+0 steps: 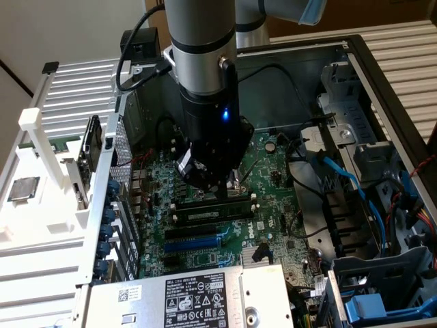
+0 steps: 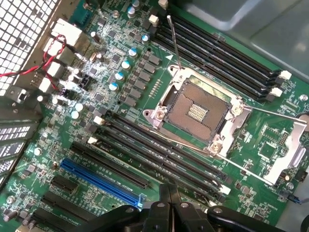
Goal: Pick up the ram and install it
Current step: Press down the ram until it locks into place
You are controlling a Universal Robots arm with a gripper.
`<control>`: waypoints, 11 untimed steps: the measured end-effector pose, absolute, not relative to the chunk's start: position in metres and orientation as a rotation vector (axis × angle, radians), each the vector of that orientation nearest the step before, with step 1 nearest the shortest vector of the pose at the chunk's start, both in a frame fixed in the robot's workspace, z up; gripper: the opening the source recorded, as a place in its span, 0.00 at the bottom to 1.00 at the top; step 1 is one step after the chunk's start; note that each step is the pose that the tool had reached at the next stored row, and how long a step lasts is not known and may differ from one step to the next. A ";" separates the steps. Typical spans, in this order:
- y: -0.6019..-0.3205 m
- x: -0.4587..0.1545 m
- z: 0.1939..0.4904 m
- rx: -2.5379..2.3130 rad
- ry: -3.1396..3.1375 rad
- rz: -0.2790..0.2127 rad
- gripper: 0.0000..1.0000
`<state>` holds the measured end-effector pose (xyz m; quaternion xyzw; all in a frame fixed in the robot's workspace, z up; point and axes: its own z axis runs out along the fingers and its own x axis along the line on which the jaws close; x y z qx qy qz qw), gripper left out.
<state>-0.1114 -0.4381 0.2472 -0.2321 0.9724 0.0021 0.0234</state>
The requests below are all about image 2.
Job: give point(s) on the green RAM stick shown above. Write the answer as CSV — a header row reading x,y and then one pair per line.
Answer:
x,y
144,146

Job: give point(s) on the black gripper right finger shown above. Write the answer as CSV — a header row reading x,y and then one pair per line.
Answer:
x,y
188,217

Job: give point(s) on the teal rear port connector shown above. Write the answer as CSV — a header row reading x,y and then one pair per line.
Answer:
x,y
84,13

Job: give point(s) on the long black expansion slot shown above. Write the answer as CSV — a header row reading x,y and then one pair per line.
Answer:
x,y
53,221
67,206
111,165

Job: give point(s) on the blue expansion slot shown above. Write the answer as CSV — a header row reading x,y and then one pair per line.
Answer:
x,y
101,182

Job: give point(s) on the CPU socket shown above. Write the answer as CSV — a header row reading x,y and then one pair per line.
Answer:
x,y
195,113

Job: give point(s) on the open PC case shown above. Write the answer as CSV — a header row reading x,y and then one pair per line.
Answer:
x,y
265,24

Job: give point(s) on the short black expansion slot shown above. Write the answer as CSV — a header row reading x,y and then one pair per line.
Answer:
x,y
65,184

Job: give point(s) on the silver socket cover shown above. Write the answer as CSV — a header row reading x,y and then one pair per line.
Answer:
x,y
298,135

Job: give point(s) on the black RAM slot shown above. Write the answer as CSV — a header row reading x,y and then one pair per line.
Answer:
x,y
217,46
217,68
144,157
93,140
217,35
217,57
144,133

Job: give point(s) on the thin metal locking lever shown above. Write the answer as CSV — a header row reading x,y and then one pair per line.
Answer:
x,y
174,41

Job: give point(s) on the green Dell motherboard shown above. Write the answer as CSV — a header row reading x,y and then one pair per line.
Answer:
x,y
161,72

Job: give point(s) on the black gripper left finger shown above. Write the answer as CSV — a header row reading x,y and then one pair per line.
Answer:
x,y
154,217

